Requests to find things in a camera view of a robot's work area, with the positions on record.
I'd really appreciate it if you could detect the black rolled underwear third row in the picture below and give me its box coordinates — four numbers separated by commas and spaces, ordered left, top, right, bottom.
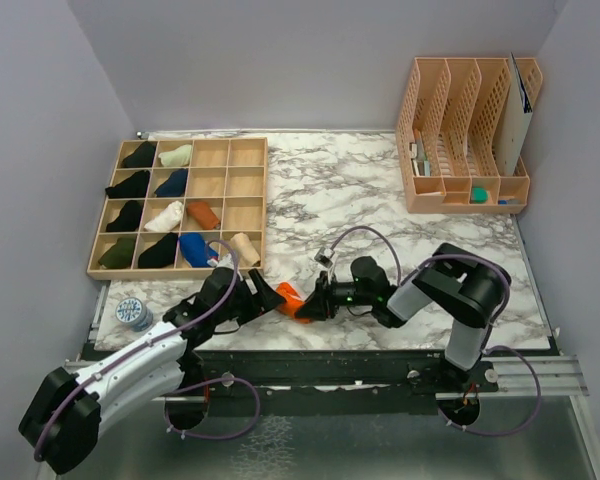
105, 200, 143, 233

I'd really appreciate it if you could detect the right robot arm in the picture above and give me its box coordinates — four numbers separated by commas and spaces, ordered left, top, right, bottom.
295, 243, 511, 391

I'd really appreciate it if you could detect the bright orange underwear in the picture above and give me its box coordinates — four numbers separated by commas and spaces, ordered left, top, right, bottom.
275, 282, 312, 324

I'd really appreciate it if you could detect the white rolled underwear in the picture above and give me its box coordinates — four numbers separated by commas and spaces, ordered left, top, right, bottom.
142, 200, 184, 233

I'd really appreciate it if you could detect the blue rolled underwear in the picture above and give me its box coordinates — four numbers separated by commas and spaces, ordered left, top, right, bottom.
179, 232, 218, 268

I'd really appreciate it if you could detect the light green rolled underwear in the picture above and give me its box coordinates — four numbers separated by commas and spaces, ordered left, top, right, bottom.
158, 144, 193, 168

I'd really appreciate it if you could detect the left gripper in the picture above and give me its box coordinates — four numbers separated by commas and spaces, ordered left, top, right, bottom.
214, 268, 286, 325

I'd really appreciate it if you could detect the black rolled underwear second row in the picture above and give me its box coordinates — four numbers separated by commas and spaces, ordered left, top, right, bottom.
105, 170, 150, 199

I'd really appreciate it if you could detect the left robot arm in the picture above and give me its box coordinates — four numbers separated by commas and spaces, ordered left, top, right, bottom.
18, 266, 285, 474

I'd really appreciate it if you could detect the rust brown underwear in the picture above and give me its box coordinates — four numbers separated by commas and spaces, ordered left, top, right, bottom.
186, 201, 221, 230

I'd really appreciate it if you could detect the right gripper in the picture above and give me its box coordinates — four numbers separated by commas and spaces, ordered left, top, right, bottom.
296, 271, 375, 321

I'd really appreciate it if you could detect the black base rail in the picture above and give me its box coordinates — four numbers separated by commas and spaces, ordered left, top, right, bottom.
79, 349, 501, 416

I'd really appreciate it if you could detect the navy rolled underwear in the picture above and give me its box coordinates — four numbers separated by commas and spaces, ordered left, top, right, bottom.
154, 169, 188, 198

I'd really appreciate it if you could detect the black rolled underwear bottom row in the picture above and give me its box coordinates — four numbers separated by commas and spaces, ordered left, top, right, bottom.
137, 233, 178, 269

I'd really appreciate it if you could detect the wooden compartment organizer tray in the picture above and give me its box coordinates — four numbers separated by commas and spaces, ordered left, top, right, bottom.
87, 138, 268, 280

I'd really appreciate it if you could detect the dark green rolled underwear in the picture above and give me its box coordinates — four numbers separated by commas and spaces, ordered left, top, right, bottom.
98, 238, 136, 270

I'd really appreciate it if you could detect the blue white round tin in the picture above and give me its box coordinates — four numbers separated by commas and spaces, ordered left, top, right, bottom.
115, 297, 153, 332

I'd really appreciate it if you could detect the black rolled underwear top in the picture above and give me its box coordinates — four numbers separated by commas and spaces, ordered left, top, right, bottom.
121, 141, 156, 169

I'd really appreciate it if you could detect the white board in rack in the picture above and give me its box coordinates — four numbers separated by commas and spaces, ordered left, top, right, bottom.
494, 54, 533, 176

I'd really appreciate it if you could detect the beige rolled underwear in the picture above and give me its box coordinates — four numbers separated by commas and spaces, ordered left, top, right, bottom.
229, 232, 261, 268

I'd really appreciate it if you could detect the aluminium extrusion rail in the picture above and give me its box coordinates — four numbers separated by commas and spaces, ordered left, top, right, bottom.
62, 355, 591, 401

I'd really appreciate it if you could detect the green object in rack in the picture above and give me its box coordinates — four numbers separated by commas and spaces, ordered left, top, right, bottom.
470, 187, 489, 205

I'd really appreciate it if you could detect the pink plastic file rack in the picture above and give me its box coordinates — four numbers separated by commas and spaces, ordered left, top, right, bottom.
395, 57, 543, 214

